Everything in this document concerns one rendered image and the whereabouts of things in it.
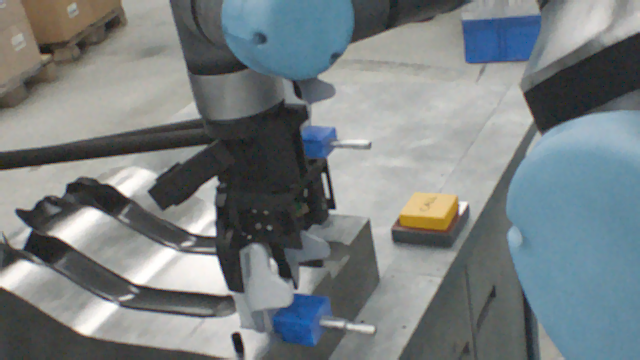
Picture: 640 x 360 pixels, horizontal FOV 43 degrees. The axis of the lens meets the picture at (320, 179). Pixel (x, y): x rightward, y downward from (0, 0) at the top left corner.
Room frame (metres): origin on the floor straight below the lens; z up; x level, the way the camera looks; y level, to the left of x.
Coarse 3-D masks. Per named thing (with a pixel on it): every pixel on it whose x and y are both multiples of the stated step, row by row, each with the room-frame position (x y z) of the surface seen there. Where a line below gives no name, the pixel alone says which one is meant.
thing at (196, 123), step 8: (192, 120) 1.37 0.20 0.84; (200, 120) 1.37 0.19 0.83; (144, 128) 1.33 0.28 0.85; (152, 128) 1.33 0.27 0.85; (160, 128) 1.34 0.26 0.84; (168, 128) 1.34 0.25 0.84; (176, 128) 1.34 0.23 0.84; (184, 128) 1.35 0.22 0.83; (192, 128) 1.36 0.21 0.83; (200, 128) 1.36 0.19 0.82; (104, 136) 1.30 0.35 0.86; (112, 136) 1.30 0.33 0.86; (120, 136) 1.30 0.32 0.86; (128, 136) 1.31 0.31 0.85
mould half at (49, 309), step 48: (144, 192) 0.92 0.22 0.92; (96, 240) 0.83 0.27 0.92; (144, 240) 0.84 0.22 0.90; (336, 240) 0.77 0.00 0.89; (0, 288) 0.74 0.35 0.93; (48, 288) 0.75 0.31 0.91; (192, 288) 0.74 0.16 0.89; (336, 288) 0.72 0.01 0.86; (0, 336) 0.76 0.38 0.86; (48, 336) 0.72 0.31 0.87; (96, 336) 0.68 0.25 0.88; (144, 336) 0.67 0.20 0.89; (192, 336) 0.64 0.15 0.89; (336, 336) 0.70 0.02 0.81
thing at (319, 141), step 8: (304, 128) 0.97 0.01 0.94; (312, 128) 0.96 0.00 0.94; (320, 128) 0.96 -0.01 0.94; (328, 128) 0.95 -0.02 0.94; (304, 136) 0.94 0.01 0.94; (312, 136) 0.94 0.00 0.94; (320, 136) 0.93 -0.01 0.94; (328, 136) 0.94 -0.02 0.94; (336, 136) 0.95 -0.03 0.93; (304, 144) 0.93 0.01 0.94; (312, 144) 0.93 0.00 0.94; (320, 144) 0.92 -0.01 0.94; (328, 144) 0.93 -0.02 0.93; (336, 144) 0.93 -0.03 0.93; (344, 144) 0.92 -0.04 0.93; (352, 144) 0.92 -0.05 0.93; (360, 144) 0.91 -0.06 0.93; (368, 144) 0.91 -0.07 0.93; (312, 152) 0.93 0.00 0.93; (320, 152) 0.92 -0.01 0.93; (328, 152) 0.93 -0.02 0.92
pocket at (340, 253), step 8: (336, 248) 0.77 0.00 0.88; (344, 248) 0.76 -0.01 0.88; (328, 256) 0.77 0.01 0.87; (336, 256) 0.77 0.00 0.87; (344, 256) 0.76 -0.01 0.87; (304, 264) 0.76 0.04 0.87; (312, 264) 0.77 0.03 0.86; (320, 264) 0.77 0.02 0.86; (328, 264) 0.77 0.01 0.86; (336, 264) 0.76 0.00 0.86; (344, 264) 0.74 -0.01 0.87; (336, 272) 0.73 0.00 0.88
